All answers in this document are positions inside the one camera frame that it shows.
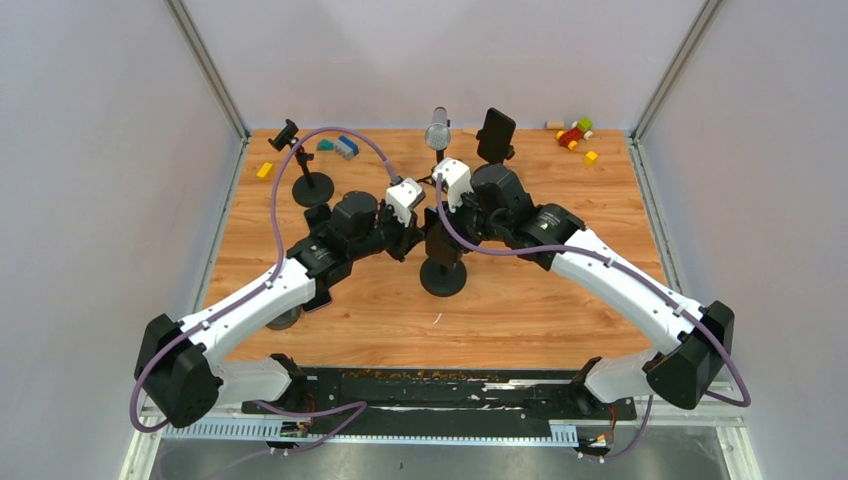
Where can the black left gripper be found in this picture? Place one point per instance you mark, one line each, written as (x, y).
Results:
(409, 236)

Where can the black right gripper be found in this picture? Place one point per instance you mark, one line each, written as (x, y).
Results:
(455, 220)

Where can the black phone stand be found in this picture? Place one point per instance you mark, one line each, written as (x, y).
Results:
(310, 189)
(441, 281)

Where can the black teal-edged smartphone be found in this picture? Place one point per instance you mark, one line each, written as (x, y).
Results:
(440, 247)

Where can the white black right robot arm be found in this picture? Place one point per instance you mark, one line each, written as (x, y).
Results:
(488, 211)

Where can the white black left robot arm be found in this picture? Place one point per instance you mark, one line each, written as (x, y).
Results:
(181, 363)

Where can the grey round stand base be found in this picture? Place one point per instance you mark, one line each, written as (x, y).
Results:
(285, 320)

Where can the blue grey toy bricks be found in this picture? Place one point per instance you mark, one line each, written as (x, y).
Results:
(345, 147)

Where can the teal toy block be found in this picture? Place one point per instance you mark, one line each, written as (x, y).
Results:
(325, 145)

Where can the yellow toy cube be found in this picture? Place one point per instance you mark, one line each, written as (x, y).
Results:
(590, 158)

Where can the red toy brick car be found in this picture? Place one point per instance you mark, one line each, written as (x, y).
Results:
(580, 129)

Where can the yellow toy brick left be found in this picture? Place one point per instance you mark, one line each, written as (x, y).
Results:
(265, 171)

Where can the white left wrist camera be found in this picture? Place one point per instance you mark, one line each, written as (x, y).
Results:
(404, 197)

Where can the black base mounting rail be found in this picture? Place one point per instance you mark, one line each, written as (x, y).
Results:
(446, 403)

